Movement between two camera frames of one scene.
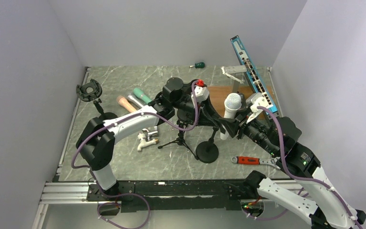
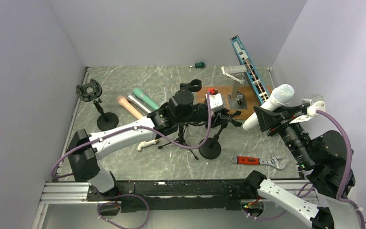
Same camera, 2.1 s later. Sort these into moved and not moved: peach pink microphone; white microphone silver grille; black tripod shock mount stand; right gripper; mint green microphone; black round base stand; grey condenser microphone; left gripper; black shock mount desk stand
Moved: black round base stand; right gripper; white microphone silver grille
Not moved: mint green microphone; peach pink microphone; grey condenser microphone; black shock mount desk stand; black tripod shock mount stand; left gripper
